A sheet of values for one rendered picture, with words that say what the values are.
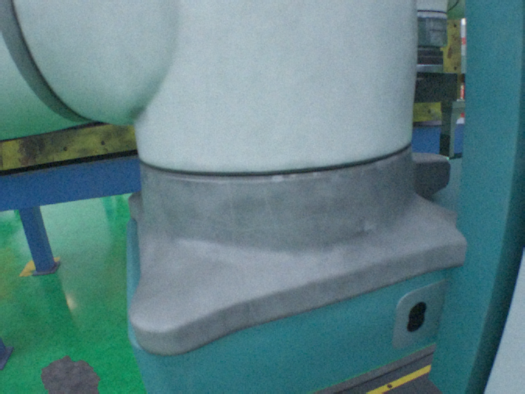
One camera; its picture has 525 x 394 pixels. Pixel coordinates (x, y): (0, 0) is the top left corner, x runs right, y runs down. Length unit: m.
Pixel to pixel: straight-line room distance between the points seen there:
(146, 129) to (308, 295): 0.10
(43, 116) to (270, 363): 0.17
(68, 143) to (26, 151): 0.12
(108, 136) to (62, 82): 0.79
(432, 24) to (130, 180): 0.79
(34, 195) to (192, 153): 0.96
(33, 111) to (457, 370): 0.27
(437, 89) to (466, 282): 0.49
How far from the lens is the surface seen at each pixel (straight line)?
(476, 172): 0.19
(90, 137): 0.99
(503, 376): 0.21
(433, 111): 1.20
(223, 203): 0.15
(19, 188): 1.11
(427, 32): 0.63
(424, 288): 0.20
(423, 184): 0.27
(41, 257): 1.98
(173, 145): 0.16
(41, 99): 0.21
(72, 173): 1.05
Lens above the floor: 0.82
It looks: 19 degrees down
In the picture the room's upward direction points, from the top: 4 degrees counter-clockwise
